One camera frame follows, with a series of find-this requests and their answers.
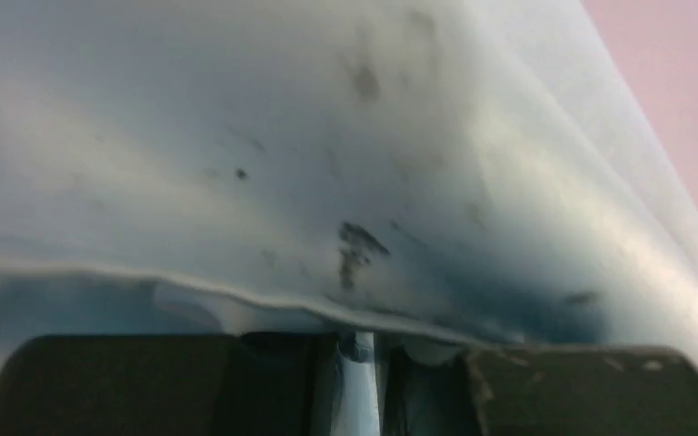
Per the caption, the light blue pillowcase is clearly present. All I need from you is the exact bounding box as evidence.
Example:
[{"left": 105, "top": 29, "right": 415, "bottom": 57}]
[{"left": 0, "top": 0, "right": 698, "bottom": 436}]

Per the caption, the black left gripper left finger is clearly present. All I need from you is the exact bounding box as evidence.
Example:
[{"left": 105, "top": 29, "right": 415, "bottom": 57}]
[{"left": 0, "top": 332, "right": 336, "bottom": 435}]

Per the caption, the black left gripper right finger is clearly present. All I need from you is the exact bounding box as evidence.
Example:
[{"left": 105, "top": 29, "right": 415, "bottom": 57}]
[{"left": 383, "top": 336, "right": 698, "bottom": 435}]

